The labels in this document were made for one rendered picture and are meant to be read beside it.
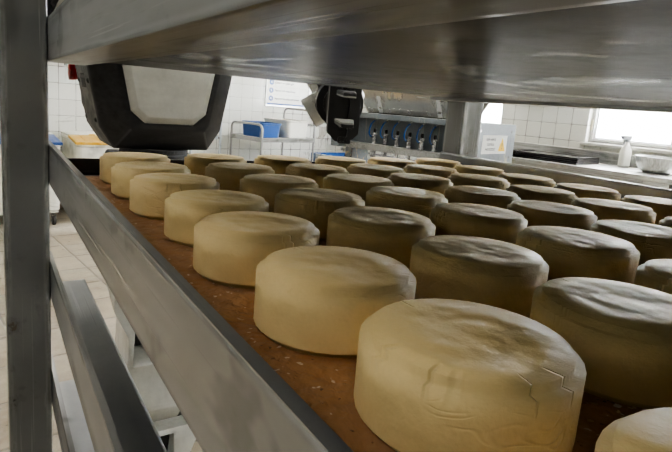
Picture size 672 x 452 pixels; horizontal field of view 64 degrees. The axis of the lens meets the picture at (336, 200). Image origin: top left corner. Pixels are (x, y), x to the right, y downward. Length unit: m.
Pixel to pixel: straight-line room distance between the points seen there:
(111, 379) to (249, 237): 0.17
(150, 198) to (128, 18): 0.14
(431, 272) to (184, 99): 0.76
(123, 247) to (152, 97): 0.72
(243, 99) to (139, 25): 6.33
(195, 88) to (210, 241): 0.73
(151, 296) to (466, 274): 0.10
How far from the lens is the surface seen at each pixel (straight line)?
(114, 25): 0.21
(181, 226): 0.25
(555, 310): 0.16
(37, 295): 0.48
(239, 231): 0.20
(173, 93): 0.91
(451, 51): 0.17
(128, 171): 0.36
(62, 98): 5.75
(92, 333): 0.40
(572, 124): 5.52
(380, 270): 0.17
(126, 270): 0.19
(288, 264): 0.17
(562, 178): 0.55
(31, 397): 0.51
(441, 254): 0.20
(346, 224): 0.24
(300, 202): 0.28
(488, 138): 2.13
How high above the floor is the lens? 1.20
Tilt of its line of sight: 10 degrees down
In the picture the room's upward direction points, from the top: 5 degrees clockwise
